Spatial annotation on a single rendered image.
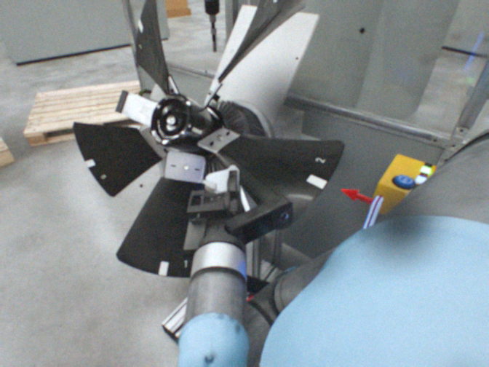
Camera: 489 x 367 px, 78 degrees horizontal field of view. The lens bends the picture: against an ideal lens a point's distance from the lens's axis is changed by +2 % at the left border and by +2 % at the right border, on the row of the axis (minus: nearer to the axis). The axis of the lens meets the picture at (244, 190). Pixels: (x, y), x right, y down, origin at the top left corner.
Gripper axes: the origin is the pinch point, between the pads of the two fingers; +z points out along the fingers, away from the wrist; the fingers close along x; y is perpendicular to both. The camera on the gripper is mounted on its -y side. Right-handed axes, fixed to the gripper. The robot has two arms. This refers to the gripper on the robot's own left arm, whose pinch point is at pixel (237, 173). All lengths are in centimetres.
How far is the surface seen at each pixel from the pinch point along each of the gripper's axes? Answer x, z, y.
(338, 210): 73, 61, -40
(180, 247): 19.1, -1.0, 16.0
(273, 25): -21.5, 16.5, -9.4
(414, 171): 15.2, 14.7, -42.8
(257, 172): -0.1, -0.3, -4.0
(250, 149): -1.3, 6.2, -2.9
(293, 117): 23, 66, -19
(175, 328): 105, 23, 44
